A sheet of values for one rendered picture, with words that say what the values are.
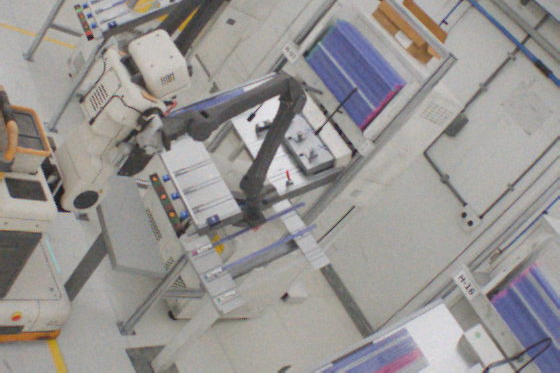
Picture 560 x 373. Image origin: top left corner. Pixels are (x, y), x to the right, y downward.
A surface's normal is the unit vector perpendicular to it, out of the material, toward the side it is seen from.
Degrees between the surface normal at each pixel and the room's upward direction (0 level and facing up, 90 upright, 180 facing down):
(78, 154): 82
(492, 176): 90
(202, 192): 42
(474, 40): 90
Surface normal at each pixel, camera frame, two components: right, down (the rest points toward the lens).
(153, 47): -0.05, -0.57
